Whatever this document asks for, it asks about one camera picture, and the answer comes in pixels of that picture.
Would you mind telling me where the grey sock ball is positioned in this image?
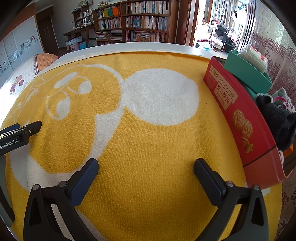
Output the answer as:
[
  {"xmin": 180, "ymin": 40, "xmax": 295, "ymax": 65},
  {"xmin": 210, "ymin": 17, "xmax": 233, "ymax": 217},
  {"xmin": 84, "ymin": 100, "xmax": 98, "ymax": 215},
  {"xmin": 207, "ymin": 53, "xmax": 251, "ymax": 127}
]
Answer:
[{"xmin": 272, "ymin": 87, "xmax": 292, "ymax": 103}]

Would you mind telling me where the leopard print plush pouch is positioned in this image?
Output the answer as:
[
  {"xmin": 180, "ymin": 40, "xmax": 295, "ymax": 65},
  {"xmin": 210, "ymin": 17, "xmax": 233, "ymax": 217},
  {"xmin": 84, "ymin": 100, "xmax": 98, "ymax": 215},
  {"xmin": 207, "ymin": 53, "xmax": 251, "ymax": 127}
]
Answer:
[{"xmin": 273, "ymin": 96, "xmax": 295, "ymax": 113}]

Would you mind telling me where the wooden desk with clutter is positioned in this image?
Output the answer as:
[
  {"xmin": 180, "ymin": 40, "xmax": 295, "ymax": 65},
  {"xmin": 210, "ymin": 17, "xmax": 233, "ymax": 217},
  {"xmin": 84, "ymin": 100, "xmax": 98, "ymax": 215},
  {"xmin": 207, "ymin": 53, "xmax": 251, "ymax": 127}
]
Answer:
[{"xmin": 64, "ymin": 1, "xmax": 95, "ymax": 52}]

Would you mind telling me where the orange checkered pillow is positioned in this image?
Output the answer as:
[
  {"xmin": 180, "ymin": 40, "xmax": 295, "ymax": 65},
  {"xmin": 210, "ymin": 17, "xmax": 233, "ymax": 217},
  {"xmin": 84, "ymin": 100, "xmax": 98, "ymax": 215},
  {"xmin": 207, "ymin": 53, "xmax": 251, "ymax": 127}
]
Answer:
[{"xmin": 33, "ymin": 53, "xmax": 59, "ymax": 75}]

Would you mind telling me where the red tin box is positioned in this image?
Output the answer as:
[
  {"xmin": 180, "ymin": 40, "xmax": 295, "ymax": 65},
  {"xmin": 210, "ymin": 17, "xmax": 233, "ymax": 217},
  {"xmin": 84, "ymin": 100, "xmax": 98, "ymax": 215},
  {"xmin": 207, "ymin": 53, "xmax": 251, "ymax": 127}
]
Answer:
[{"xmin": 204, "ymin": 56, "xmax": 291, "ymax": 189}]

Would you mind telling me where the orange rubber cube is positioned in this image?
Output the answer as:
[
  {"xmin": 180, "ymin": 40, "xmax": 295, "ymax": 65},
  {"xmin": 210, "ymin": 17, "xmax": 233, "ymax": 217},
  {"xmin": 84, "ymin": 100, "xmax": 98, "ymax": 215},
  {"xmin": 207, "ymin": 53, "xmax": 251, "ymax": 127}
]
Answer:
[{"xmin": 283, "ymin": 144, "xmax": 293, "ymax": 158}]

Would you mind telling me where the white red tissue roll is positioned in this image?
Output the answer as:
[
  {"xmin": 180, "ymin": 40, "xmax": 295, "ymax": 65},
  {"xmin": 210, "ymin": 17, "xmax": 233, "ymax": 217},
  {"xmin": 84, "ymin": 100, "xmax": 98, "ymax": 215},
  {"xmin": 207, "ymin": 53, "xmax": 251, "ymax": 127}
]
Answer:
[{"xmin": 238, "ymin": 45, "xmax": 268, "ymax": 73}]

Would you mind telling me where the wooden bookshelf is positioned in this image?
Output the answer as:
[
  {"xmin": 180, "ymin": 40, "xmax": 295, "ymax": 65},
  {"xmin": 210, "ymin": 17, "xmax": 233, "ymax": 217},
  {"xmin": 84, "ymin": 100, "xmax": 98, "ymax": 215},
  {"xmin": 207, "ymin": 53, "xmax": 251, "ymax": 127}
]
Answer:
[{"xmin": 92, "ymin": 1, "xmax": 181, "ymax": 45}]

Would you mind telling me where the yellow white blanket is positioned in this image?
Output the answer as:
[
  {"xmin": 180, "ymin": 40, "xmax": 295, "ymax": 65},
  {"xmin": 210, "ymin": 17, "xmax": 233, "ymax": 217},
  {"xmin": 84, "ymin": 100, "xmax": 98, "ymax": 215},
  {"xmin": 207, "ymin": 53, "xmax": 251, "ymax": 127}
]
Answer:
[{"xmin": 0, "ymin": 51, "xmax": 283, "ymax": 241}]

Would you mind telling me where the black fuzzy sock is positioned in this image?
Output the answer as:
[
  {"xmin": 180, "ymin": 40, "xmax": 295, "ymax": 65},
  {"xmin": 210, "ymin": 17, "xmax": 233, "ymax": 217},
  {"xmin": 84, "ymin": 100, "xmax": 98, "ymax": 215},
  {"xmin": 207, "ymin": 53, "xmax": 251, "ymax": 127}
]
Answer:
[{"xmin": 255, "ymin": 94, "xmax": 295, "ymax": 151}]

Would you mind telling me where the patterned purple curtain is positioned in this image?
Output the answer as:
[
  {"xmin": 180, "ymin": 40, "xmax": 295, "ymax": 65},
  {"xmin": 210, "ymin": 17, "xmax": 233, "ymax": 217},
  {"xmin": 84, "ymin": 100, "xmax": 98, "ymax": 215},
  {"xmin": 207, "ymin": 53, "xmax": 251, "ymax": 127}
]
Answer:
[{"xmin": 251, "ymin": 1, "xmax": 295, "ymax": 240}]

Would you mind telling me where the teal box base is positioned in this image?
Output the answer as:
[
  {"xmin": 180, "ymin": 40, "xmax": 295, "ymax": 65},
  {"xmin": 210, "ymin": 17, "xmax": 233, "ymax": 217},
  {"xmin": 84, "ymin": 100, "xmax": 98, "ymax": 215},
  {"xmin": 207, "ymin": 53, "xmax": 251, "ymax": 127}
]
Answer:
[{"xmin": 224, "ymin": 50, "xmax": 272, "ymax": 93}]

